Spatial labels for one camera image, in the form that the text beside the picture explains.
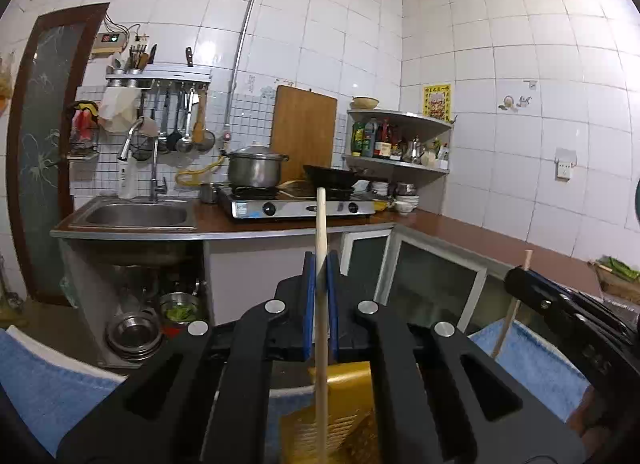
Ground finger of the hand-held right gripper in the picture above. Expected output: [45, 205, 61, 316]
[504, 266, 626, 345]

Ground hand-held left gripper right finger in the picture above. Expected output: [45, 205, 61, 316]
[326, 250, 587, 464]

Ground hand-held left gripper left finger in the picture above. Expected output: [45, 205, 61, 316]
[56, 250, 317, 464]

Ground wooden chopstick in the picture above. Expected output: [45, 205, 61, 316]
[492, 249, 534, 360]
[313, 187, 331, 464]

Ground yellow utensil holder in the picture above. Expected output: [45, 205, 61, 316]
[279, 361, 381, 464]

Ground person's right hand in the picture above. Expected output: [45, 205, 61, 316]
[567, 386, 602, 450]

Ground box of green vegetables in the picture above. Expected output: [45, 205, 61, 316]
[587, 256, 640, 303]

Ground steel gas stove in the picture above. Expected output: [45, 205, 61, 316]
[216, 184, 377, 220]

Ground brown kitchen counter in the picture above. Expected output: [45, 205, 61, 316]
[50, 196, 609, 297]

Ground stack of white bowls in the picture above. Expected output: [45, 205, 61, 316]
[370, 179, 421, 216]

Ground steel bowl with greens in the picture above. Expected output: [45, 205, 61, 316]
[159, 291, 201, 325]

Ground black wok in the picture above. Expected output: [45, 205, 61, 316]
[302, 164, 372, 190]

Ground steel cooking pot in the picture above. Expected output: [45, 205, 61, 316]
[221, 141, 290, 189]

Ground grey corner shelf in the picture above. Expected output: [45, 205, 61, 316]
[344, 109, 454, 176]

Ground row of condiment bottles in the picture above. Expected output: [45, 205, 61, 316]
[351, 118, 450, 168]

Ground stack of steel bowls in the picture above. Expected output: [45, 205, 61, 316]
[106, 311, 164, 363]

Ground wooden cutting board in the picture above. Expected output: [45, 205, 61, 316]
[270, 85, 338, 170]

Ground steel kitchen sink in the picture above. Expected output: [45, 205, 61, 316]
[67, 196, 199, 231]

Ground chrome faucet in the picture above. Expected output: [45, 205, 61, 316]
[117, 118, 169, 204]

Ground row of hanging ladles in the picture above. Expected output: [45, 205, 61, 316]
[132, 81, 216, 163]

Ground white soap bottle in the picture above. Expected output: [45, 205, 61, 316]
[118, 156, 139, 200]

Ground metal utensil rack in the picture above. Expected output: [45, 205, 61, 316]
[105, 63, 212, 90]

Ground blue fleece blanket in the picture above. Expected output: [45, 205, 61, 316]
[0, 319, 592, 464]

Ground white hanging cloth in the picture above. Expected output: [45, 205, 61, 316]
[98, 86, 144, 134]

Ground rack cutlery cups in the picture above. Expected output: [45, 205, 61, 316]
[114, 44, 159, 76]

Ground brown frosted glass door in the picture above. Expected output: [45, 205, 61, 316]
[6, 2, 111, 306]

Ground beige controller box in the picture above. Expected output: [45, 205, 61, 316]
[92, 30, 129, 54]

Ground hanging plastic bag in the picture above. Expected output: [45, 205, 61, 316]
[0, 56, 15, 114]

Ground white wall socket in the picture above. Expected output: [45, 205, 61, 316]
[555, 147, 577, 181]

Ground yellow hose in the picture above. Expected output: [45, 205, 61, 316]
[175, 156, 226, 188]

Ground wall stickers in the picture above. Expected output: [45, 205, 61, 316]
[497, 79, 539, 113]

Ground yellow wall poster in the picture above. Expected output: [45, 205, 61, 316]
[423, 84, 453, 121]

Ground grey wall pipe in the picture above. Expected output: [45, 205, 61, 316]
[222, 0, 279, 141]

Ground wire basket with gloves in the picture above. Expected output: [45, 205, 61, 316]
[67, 100, 101, 161]

